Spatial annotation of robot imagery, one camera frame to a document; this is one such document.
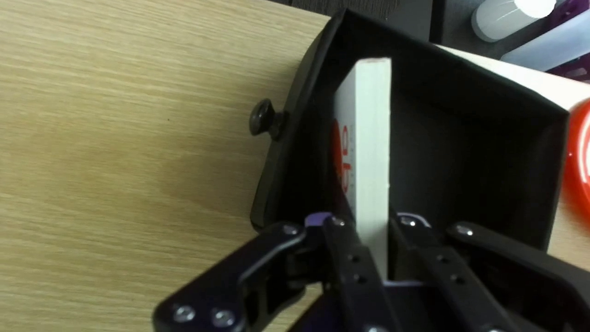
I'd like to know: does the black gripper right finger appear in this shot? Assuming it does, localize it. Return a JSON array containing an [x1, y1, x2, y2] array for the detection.
[[389, 213, 518, 332]]

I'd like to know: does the orange plastic lid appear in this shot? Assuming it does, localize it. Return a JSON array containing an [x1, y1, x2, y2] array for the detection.
[[563, 100, 590, 226]]

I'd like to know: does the white paper cup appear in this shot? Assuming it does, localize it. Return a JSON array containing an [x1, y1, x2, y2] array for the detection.
[[471, 0, 557, 43]]

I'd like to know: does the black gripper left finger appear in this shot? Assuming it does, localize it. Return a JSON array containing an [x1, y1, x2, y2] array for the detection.
[[323, 216, 400, 332]]

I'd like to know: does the white orange abc book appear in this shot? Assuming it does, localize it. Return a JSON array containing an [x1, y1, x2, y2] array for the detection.
[[332, 58, 393, 279]]

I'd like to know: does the black square box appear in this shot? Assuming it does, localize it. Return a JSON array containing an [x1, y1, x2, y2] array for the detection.
[[251, 10, 568, 250]]

